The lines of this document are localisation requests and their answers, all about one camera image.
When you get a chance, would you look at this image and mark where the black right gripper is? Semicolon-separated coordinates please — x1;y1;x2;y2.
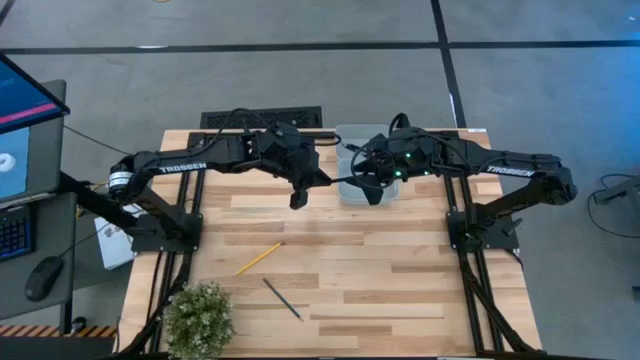
352;127;439;207

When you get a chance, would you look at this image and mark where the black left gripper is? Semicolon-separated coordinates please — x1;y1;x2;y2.
259;122;333;211

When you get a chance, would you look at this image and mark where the yellow pencil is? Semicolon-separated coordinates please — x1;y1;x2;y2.
238;242;284;274

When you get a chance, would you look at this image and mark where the dark green coloured pencil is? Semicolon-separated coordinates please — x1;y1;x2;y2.
261;277;305;322

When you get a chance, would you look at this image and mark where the green artificial potted plant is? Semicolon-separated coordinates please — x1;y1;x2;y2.
162;282;236;360

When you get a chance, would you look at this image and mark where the clear plastic container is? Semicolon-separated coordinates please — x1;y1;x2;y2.
333;124;394;161
337;158;400;206

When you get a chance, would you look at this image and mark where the black perforated floor panel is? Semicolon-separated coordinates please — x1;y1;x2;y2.
200;105;324;130

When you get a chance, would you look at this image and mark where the grey-framed computer monitor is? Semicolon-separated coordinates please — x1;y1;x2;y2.
0;79;67;204

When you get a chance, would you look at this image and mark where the grey desk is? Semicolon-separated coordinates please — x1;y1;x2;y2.
0;192;77;321

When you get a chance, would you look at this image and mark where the black computer mouse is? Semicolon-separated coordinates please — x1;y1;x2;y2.
24;255;65;303

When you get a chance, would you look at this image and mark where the black-framed computer monitor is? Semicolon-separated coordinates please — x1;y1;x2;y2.
0;53;71;135

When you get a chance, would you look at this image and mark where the black computer keyboard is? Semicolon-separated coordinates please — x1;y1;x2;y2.
0;203;35;262

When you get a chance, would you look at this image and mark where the dark grey panel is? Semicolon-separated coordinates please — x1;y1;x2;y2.
0;335;116;360

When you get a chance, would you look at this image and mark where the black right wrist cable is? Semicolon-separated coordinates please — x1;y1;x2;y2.
349;143;397;190

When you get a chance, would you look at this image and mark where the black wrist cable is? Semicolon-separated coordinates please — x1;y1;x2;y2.
349;143;397;190
212;107;281;146

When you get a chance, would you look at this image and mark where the black aluminium table frame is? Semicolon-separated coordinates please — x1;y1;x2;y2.
117;128;549;360

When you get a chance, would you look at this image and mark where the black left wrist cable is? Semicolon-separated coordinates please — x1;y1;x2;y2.
212;107;281;146

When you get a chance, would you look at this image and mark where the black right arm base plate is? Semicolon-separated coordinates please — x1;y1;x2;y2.
445;209;521;251

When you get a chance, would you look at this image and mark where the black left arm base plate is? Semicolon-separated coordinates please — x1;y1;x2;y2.
130;213;204;253

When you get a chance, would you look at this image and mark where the black floor cable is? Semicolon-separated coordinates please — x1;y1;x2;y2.
63;124;131;157

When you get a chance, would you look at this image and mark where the black stand with cable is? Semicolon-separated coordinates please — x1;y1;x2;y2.
587;173;640;239

